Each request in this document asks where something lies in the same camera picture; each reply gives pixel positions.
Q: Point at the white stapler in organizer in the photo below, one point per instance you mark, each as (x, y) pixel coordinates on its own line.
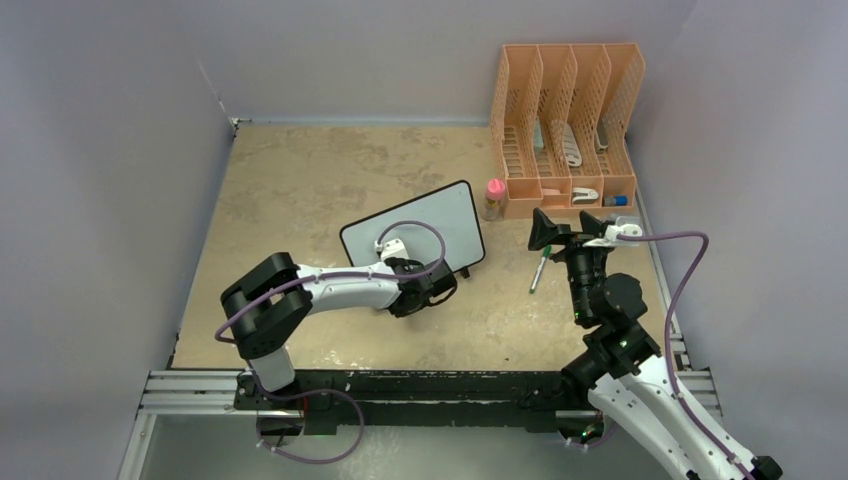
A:
(584, 195)

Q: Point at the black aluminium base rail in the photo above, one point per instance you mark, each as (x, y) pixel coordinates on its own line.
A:
(323, 400)

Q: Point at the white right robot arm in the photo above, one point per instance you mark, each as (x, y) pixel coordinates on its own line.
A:
(623, 372)

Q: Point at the white whiteboard black frame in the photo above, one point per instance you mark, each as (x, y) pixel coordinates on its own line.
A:
(440, 224)

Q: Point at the clear small plastic jar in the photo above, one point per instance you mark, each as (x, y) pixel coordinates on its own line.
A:
(624, 220)

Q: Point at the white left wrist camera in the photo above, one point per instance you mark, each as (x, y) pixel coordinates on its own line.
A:
(392, 248)

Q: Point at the pink cartoon bottle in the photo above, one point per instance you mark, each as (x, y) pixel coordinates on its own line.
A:
(494, 195)

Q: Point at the grey tool in organizer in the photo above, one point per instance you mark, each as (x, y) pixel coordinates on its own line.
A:
(601, 140)

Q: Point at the peach plastic file organizer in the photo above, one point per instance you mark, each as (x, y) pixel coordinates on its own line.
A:
(559, 120)

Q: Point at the white long tool in organizer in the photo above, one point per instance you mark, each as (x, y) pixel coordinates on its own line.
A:
(571, 150)

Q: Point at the white green whiteboard marker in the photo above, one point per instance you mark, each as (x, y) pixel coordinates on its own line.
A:
(540, 268)

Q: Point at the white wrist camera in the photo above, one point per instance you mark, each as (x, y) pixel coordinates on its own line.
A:
(615, 235)
(392, 248)

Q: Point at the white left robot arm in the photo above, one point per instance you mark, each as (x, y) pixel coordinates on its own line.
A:
(266, 305)

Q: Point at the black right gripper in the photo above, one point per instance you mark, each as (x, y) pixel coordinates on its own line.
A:
(543, 232)

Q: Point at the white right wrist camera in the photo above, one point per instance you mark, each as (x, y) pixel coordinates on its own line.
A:
(615, 235)

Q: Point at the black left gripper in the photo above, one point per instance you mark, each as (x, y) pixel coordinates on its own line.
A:
(399, 314)

